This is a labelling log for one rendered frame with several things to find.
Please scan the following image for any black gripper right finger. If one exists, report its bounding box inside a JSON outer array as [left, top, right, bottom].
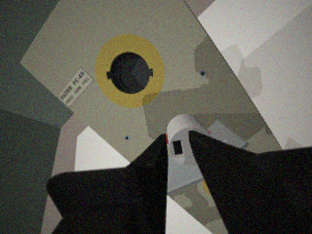
[[188, 131, 312, 234]]

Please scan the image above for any white cylinder with two slots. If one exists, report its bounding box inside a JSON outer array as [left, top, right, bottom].
[[166, 114, 213, 166]]

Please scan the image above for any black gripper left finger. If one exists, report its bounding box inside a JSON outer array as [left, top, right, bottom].
[[47, 134, 169, 234]]

